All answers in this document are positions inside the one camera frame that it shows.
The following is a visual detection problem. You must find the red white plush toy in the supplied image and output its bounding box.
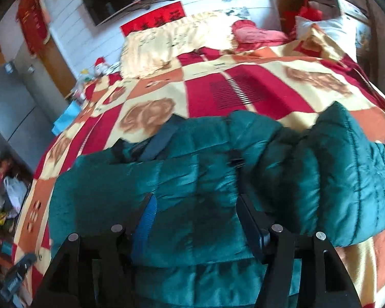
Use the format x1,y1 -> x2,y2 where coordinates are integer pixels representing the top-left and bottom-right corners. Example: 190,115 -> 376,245
94,57 -> 111,78

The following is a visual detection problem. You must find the brown wooden door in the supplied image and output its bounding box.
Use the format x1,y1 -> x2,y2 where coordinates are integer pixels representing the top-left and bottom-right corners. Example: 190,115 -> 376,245
38,35 -> 78,98

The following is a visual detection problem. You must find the wooden frame furniture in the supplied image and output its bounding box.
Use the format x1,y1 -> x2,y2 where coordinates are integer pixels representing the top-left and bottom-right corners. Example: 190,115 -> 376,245
330,0 -> 373,26

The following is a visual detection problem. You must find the grey refrigerator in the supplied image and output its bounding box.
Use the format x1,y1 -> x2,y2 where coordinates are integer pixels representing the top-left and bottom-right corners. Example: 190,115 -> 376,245
0,51 -> 68,174

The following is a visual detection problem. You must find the red pillow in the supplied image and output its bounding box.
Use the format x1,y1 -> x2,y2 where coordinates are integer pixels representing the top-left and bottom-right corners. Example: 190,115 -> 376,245
232,20 -> 291,52

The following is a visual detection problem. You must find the red wall poster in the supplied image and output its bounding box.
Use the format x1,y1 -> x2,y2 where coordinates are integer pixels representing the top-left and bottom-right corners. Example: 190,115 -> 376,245
120,1 -> 184,37

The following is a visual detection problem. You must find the red cloth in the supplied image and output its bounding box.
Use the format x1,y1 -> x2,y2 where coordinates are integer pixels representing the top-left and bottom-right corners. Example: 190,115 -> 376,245
284,6 -> 323,36

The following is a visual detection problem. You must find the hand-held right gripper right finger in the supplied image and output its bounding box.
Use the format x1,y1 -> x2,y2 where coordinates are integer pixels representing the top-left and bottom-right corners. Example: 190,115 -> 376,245
237,194 -> 362,308

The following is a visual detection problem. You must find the red hanging banner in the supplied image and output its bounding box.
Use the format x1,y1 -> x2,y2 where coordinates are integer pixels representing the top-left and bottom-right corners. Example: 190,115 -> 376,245
17,0 -> 50,56

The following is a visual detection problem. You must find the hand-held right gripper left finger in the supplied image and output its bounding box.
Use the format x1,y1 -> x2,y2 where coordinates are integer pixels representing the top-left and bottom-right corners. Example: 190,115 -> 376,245
30,193 -> 158,308

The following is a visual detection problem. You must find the teal puffer jacket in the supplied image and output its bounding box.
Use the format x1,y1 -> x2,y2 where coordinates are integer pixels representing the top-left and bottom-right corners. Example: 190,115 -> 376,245
48,102 -> 385,308

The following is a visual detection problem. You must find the cream folded blanket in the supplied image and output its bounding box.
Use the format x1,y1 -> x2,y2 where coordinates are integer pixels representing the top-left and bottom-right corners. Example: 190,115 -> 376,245
120,10 -> 241,79

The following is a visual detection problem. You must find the white pillow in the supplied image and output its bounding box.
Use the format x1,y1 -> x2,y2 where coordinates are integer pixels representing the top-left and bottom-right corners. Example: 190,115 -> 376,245
294,14 -> 358,61

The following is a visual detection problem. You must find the red orange checkered blanket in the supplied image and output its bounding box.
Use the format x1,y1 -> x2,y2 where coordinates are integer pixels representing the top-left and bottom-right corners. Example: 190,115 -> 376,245
13,43 -> 385,308

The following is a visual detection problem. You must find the white plastic bag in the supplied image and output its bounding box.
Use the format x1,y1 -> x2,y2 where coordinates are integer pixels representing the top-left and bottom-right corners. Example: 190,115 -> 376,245
3,176 -> 28,214

